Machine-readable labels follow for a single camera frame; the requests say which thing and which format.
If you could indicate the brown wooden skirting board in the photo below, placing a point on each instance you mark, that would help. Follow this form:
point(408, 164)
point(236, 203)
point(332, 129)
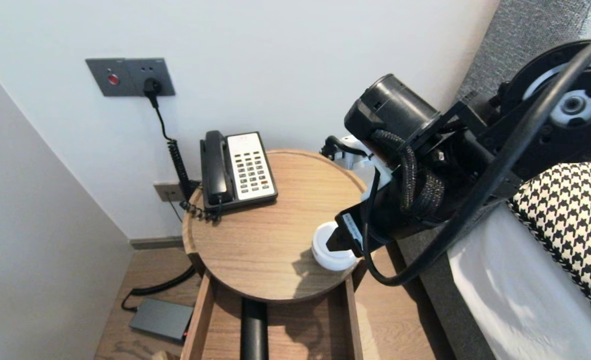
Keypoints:
point(155, 243)

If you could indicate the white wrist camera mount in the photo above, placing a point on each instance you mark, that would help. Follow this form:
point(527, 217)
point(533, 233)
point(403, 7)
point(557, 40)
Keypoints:
point(358, 160)

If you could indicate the dark grey wall socket panel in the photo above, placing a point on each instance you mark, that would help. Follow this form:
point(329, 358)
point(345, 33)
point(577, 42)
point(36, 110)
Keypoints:
point(125, 75)

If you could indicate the grey upholstered bed base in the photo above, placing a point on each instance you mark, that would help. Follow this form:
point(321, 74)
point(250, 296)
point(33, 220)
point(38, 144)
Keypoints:
point(435, 310)

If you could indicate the white round dome device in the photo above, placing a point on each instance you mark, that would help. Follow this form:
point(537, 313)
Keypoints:
point(325, 257)

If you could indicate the black power plug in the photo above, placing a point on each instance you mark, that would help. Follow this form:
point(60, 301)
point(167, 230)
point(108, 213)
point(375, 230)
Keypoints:
point(152, 89)

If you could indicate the black white houndstooth pillow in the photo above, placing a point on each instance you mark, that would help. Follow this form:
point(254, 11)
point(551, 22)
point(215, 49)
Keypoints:
point(570, 220)

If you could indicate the grey power adapter box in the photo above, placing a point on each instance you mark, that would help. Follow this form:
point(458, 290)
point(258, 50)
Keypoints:
point(160, 319)

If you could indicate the black telephone handset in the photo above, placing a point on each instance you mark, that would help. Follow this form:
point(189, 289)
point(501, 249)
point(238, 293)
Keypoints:
point(216, 170)

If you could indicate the white bed sheet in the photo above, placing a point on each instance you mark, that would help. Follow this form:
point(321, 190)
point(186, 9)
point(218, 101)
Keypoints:
point(515, 300)

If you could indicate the black white desk telephone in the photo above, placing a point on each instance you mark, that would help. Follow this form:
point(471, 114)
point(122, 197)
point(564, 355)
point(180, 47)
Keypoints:
point(250, 170)

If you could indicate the curved wooden table drawer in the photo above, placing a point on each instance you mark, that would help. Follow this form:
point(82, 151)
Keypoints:
point(300, 330)

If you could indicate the beige wall phone socket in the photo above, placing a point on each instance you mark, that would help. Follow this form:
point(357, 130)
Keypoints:
point(168, 191)

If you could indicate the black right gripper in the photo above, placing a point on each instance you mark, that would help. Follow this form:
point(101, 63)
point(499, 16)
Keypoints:
point(400, 110)

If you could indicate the long black remote control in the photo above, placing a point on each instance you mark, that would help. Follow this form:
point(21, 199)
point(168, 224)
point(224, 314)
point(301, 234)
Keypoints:
point(254, 330)

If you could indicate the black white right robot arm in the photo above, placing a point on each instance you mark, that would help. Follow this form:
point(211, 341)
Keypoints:
point(550, 135)

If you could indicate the round wooden side table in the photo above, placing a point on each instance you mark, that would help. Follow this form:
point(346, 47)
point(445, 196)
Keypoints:
point(275, 225)

